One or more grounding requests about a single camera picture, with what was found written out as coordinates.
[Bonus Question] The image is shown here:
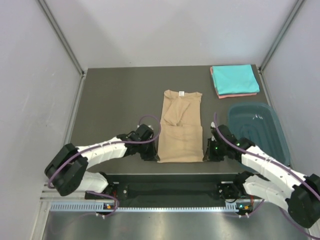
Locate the aluminium corner post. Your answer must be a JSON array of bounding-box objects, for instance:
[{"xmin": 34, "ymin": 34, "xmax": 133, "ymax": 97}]
[
  {"xmin": 258, "ymin": 0, "xmax": 307, "ymax": 73},
  {"xmin": 37, "ymin": 0, "xmax": 85, "ymax": 73}
]

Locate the aluminium front frame rail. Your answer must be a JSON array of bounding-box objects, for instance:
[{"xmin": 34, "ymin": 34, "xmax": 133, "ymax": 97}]
[{"xmin": 40, "ymin": 181, "xmax": 253, "ymax": 201}]

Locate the left aluminium corner post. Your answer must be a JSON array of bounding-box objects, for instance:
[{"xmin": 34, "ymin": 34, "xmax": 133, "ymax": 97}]
[{"xmin": 37, "ymin": 0, "xmax": 85, "ymax": 73}]

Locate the right aluminium corner post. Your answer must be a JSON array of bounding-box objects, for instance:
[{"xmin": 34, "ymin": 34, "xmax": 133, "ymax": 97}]
[{"xmin": 258, "ymin": 0, "xmax": 307, "ymax": 73}]

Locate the folded turquoise t shirt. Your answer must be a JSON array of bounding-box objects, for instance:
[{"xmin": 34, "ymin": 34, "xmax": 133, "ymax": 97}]
[{"xmin": 210, "ymin": 64, "xmax": 260, "ymax": 96}]

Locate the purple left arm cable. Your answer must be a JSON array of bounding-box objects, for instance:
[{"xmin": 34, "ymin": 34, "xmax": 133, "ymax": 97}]
[{"xmin": 47, "ymin": 114, "xmax": 162, "ymax": 221}]

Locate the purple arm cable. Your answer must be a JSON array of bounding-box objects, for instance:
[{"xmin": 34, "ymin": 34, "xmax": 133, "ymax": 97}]
[
  {"xmin": 213, "ymin": 112, "xmax": 320, "ymax": 240},
  {"xmin": 47, "ymin": 114, "xmax": 162, "ymax": 221}
]

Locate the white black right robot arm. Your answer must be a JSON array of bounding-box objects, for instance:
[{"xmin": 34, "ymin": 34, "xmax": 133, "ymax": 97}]
[{"xmin": 203, "ymin": 123, "xmax": 320, "ymax": 229}]

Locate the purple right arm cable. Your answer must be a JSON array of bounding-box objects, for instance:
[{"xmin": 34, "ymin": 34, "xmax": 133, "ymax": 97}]
[{"xmin": 213, "ymin": 112, "xmax": 320, "ymax": 240}]

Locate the teal plastic bin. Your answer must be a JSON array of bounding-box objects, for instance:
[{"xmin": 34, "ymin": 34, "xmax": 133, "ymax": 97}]
[{"xmin": 227, "ymin": 102, "xmax": 291, "ymax": 166}]

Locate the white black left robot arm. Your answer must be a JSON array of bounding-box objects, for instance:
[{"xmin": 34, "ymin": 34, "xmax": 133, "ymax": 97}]
[{"xmin": 44, "ymin": 124, "xmax": 159, "ymax": 199}]

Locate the beige t shirt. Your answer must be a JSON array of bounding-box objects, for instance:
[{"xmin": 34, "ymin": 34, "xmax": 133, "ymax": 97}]
[{"xmin": 157, "ymin": 90, "xmax": 204, "ymax": 163}]

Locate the grey slotted cable duct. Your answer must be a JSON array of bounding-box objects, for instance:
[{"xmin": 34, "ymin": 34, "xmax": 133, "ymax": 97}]
[{"xmin": 50, "ymin": 201, "xmax": 251, "ymax": 213}]

